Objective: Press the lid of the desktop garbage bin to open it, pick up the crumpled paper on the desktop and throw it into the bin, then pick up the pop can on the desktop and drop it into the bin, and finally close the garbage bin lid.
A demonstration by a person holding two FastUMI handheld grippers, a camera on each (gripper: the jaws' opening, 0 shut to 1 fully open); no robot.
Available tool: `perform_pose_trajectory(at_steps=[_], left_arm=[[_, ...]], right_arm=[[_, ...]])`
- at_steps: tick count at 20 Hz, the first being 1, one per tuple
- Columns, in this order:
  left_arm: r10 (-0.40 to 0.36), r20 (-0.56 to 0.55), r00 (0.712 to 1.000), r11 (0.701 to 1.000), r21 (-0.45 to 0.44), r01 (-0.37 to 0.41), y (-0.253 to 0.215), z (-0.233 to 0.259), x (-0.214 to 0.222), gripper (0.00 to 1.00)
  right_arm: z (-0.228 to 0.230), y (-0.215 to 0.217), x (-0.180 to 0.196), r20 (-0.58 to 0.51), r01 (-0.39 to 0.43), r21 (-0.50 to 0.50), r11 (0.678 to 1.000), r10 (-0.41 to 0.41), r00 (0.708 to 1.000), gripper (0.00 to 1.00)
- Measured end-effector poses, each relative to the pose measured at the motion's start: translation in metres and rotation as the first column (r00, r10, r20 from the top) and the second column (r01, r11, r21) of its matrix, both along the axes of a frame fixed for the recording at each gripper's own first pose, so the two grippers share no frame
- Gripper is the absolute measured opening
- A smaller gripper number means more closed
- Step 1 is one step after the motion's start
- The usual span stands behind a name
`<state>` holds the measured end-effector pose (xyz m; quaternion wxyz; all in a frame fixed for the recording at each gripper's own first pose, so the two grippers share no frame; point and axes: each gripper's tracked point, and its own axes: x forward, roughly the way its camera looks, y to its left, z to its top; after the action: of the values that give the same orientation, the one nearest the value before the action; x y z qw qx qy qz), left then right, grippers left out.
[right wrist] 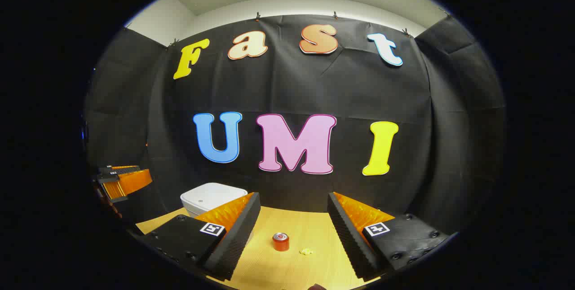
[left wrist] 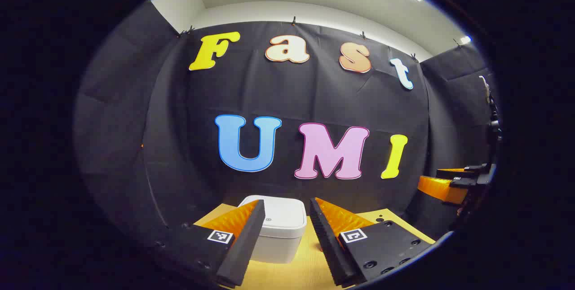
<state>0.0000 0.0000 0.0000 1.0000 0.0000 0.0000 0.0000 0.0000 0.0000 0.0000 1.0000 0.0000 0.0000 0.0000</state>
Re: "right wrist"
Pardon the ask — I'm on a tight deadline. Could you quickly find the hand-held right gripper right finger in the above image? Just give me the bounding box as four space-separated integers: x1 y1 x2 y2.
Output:
327 192 450 281

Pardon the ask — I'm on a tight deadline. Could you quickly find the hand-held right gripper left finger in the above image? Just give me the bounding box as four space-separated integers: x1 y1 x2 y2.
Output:
136 192 261 281

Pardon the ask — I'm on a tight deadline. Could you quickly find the red pop can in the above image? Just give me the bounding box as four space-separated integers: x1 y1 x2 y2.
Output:
272 233 290 252

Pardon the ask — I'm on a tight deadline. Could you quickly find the wooden desktop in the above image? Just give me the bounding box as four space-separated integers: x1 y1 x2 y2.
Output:
136 206 382 290

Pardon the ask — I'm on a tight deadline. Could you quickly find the black backdrop cloth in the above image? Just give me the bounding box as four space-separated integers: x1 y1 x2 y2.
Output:
83 14 507 237

